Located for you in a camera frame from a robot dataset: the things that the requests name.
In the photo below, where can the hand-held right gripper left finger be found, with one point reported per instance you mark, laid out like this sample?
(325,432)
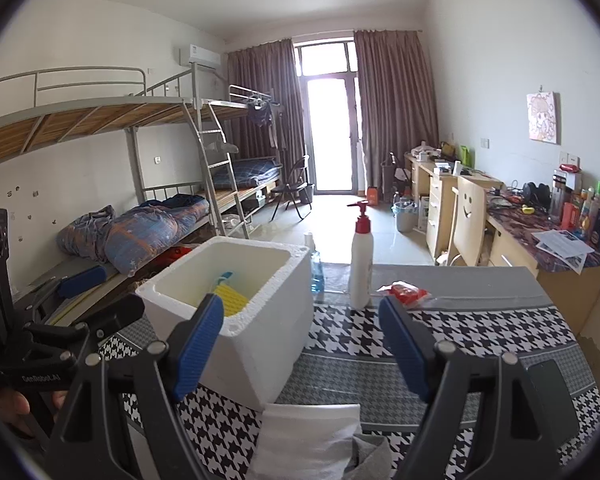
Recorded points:
(200,345)

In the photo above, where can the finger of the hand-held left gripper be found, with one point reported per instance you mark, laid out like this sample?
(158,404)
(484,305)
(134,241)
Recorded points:
(110,317)
(82,280)

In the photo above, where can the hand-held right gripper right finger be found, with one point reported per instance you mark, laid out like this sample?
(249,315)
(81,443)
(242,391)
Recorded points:
(405,350)

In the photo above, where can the yellow ridged sponge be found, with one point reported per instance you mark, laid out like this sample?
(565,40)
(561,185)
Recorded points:
(230,300)

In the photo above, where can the white foam box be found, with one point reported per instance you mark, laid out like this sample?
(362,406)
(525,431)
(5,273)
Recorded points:
(260,340)

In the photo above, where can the white padded cloth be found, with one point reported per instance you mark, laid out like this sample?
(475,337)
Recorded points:
(305,435)

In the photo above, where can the person's left hand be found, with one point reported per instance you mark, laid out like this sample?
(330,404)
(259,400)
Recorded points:
(7,407)

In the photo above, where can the red snack packet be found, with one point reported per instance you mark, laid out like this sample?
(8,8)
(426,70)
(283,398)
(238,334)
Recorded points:
(402,292)

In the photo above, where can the houndstooth patterned bed sheet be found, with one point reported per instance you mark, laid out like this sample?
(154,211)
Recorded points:
(345,360)

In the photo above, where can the blue patterned quilt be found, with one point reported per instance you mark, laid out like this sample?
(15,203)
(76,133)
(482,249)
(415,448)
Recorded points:
(135,230)

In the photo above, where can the red bag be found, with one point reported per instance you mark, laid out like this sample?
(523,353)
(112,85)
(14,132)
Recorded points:
(180,251)

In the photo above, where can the white pump bottle red top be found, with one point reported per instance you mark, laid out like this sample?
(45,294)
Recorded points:
(361,265)

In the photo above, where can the grey sock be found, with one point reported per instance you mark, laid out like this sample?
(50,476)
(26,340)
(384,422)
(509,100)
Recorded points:
(375,457)

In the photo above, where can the clear bottle blue liquid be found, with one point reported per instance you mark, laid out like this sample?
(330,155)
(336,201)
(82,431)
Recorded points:
(316,272)

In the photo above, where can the grey trash bin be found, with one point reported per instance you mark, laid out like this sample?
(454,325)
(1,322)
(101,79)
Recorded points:
(405,215)

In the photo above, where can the wooden desk with patterned cover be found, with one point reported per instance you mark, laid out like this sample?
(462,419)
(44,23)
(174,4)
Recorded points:
(515,260)

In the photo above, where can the wooden desk with drawers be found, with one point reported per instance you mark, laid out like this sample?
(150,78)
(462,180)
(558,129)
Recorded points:
(437,210)

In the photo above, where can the wooden chair with smiley face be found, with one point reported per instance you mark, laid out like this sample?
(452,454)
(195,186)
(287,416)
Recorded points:
(472,220)

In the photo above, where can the orange container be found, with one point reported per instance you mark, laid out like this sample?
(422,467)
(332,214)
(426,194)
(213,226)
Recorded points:
(373,195)

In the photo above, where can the grey metal bunk bed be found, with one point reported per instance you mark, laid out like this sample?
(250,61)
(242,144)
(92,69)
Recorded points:
(240,92)
(80,120)

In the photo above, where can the dark blue mattress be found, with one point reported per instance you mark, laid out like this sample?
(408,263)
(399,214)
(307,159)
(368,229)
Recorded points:
(250,172)

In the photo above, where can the metal bunk ladder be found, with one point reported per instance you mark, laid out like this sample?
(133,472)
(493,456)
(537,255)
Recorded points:
(220,160)

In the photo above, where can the black folding chair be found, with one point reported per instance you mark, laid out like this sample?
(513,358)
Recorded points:
(292,185)

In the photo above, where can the printed paper sheets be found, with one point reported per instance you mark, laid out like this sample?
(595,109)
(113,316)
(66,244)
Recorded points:
(562,247)

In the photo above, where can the black headphones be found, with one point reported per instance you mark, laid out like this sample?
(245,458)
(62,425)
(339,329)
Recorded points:
(535,194)

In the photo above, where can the green box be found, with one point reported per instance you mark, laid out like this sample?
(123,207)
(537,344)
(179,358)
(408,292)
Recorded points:
(464,155)

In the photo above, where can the glass balcony door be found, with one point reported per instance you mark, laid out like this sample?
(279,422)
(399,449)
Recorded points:
(330,135)

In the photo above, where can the cluster of toiletry bottles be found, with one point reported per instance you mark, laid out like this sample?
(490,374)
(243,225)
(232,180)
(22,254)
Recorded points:
(590,215)

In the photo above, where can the dark hanging clothes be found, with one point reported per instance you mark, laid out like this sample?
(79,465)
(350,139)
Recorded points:
(260,115)

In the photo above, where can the wide grey-brown curtain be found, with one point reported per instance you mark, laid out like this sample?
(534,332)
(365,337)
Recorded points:
(395,110)

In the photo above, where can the white air conditioner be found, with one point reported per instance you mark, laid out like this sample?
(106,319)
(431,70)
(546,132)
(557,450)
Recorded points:
(199,56)

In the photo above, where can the narrow grey-brown curtain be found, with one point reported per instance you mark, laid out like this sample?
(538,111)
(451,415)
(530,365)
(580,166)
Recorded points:
(260,75)

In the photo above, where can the cartoon wall picture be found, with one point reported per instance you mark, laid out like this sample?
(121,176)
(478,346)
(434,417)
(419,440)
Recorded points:
(542,117)

